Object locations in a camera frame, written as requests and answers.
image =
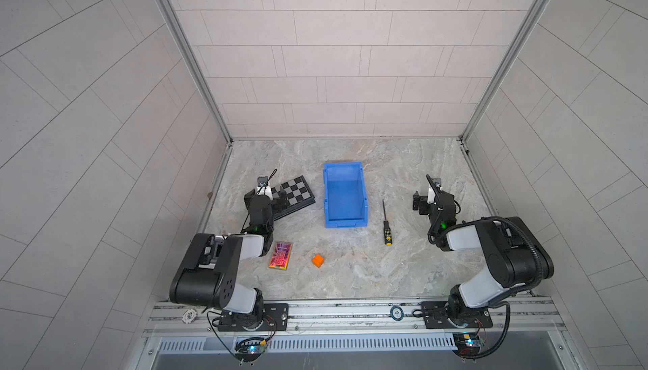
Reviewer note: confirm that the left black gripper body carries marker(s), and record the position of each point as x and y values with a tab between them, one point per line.
270	211

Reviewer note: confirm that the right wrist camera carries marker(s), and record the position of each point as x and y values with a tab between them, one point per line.
434	183

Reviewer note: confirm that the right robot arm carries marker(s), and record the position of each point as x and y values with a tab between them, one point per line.
514	262

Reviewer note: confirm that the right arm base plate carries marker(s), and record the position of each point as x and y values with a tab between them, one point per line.
438	315

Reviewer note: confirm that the right controller board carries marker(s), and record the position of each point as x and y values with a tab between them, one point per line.
467	344

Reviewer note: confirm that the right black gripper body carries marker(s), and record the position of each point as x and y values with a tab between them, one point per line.
424	209

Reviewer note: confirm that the blue plastic bin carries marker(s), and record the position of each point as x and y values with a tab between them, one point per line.
346	202

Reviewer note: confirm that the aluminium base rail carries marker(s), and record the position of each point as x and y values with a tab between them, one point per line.
353	316

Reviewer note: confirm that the black white chessboard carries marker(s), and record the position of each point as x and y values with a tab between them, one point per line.
291	196

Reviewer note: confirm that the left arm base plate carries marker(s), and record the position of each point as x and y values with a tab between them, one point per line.
273	315

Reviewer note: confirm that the colourful card pack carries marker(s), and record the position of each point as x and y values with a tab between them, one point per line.
281	256

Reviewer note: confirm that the round black rail knob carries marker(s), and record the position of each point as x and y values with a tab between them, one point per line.
396	313

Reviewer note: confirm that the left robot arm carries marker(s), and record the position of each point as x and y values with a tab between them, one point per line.
207	275

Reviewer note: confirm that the controller board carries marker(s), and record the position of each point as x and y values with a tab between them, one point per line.
250	349
467	344

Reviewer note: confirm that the small orange cube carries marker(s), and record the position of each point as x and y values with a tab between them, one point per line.
318	261

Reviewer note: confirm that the left controller board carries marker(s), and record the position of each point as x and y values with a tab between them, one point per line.
250	349

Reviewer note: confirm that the black yellow screwdriver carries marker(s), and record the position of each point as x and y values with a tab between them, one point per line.
388	238

